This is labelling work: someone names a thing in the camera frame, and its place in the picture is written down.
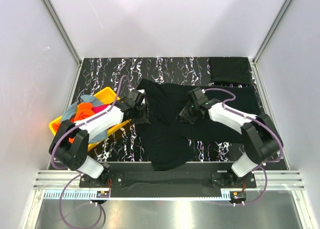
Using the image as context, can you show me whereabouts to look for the black t-shirt with blue logo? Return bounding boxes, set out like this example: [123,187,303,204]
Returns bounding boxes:
[136,78,263,172]

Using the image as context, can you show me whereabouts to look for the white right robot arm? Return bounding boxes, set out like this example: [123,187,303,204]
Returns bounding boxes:
[178,87,284,188]

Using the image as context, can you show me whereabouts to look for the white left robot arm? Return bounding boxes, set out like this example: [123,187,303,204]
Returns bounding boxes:
[49,89,149,187]

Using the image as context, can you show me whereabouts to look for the yellow plastic bin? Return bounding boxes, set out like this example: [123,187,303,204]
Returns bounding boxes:
[48,87,130,153]

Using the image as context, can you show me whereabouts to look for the red t-shirt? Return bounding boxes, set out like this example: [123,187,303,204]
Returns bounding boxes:
[92,104,109,114]

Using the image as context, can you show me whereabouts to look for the folded black t-shirt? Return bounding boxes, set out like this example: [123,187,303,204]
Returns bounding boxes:
[208,57,251,85]

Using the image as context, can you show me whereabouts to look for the orange t-shirt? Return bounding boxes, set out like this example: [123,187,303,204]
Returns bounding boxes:
[67,102,96,144]

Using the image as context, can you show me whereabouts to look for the light blue grey t-shirt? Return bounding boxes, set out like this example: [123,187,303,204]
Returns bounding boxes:
[60,94,103,122]

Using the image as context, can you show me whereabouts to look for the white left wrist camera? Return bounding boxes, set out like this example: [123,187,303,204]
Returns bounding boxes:
[137,89,146,105]

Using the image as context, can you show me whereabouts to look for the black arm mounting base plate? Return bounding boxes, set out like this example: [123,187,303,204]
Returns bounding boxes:
[79,170,257,189]

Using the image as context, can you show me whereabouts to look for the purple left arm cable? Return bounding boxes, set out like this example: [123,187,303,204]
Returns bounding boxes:
[49,75,136,227]

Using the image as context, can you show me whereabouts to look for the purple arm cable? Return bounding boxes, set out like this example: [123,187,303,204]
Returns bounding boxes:
[203,87,285,206]
[49,75,136,227]

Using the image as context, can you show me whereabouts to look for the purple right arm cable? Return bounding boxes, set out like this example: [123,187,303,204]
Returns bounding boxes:
[203,87,285,206]

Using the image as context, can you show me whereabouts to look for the aluminium frame post left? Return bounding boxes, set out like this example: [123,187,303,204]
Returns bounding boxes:
[36,0,83,66]

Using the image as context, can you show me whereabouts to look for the aluminium frame post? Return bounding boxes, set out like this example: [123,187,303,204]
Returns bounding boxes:
[36,0,83,66]
[252,0,301,65]

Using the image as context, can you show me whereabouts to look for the aluminium frame post right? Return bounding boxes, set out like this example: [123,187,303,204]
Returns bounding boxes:
[252,0,301,65]

